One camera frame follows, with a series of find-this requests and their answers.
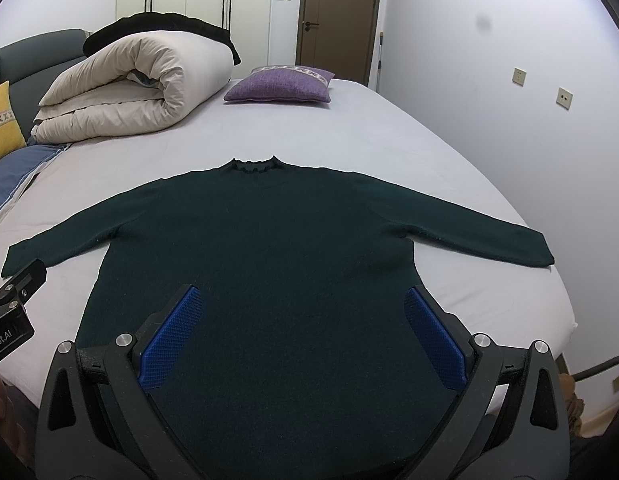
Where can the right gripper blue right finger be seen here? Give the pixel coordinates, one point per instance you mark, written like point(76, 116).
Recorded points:
point(444, 339)

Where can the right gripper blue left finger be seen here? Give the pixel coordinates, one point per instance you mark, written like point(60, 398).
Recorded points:
point(163, 336)

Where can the dark green knit sweater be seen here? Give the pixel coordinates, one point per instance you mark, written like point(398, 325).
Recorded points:
point(304, 364)

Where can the blue pillow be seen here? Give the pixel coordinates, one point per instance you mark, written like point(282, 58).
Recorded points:
point(20, 167)

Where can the yellow cushion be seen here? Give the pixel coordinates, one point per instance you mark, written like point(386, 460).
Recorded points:
point(11, 137)

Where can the light grey bed sheet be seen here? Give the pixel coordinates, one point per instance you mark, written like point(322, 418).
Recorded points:
point(358, 131)

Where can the grey-green upholstered headboard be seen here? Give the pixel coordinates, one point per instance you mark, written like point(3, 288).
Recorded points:
point(31, 65)

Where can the rolled beige duvet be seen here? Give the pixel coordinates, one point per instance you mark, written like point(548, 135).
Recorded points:
point(139, 84)

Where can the purple cushion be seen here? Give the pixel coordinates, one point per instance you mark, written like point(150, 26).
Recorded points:
point(282, 83)

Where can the black garment on duvet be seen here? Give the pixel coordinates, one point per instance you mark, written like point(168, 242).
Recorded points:
point(154, 22)

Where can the brown door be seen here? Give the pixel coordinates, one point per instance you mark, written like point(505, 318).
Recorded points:
point(339, 36)

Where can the wall socket plate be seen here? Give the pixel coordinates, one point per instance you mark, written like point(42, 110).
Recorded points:
point(564, 98)

